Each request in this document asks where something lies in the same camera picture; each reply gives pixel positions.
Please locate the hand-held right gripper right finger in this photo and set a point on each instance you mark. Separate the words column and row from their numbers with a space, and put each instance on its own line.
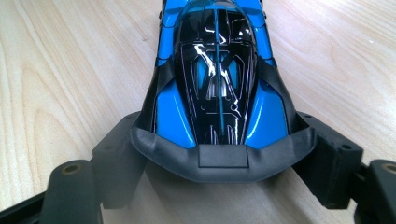
column 333, row 168

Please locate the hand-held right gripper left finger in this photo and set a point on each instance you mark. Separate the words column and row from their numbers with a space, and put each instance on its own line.
column 115, row 168

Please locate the blue toy car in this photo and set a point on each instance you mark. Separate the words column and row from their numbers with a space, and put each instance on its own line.
column 218, row 93

